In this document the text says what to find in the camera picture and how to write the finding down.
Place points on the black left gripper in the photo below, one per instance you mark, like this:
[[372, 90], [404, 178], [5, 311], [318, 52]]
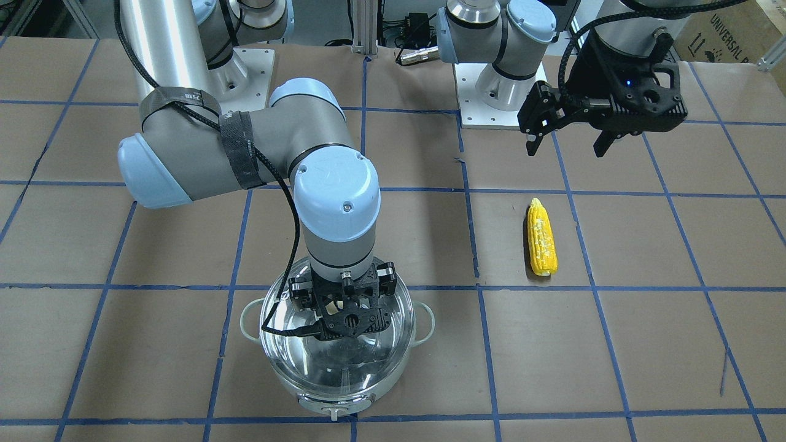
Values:
[[594, 78]]

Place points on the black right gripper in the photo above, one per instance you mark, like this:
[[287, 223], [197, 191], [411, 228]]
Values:
[[299, 288]]

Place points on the glass pot lid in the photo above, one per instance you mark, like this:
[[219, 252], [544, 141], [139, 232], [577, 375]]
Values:
[[280, 314]]

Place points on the yellow corn cob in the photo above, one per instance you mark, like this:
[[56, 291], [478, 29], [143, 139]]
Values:
[[540, 238]]

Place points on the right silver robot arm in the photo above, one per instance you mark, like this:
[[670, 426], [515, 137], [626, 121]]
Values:
[[194, 145]]

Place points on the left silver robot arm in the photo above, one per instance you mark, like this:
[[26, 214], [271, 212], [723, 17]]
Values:
[[513, 36]]

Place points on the pale green steel pot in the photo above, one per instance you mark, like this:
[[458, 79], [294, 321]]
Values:
[[424, 322]]

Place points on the cardboard box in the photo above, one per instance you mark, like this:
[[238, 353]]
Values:
[[738, 34]]

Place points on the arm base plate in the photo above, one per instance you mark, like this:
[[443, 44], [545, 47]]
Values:
[[243, 83], [485, 110]]

